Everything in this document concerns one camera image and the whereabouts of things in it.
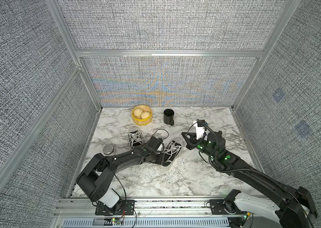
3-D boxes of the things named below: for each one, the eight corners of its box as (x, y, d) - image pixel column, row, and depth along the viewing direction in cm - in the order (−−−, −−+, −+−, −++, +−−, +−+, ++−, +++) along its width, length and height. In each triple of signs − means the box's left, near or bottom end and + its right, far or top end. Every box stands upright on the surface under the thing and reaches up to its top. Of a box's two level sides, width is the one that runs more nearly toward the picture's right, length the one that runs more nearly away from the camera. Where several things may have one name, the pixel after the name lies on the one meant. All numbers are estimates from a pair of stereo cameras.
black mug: (163, 127, 110) (163, 119, 102) (163, 117, 116) (163, 109, 109) (173, 127, 110) (174, 119, 102) (172, 117, 116) (173, 109, 109)
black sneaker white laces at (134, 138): (131, 150, 96) (129, 145, 91) (128, 137, 103) (127, 132, 97) (143, 147, 98) (142, 141, 92) (140, 135, 104) (139, 129, 99)
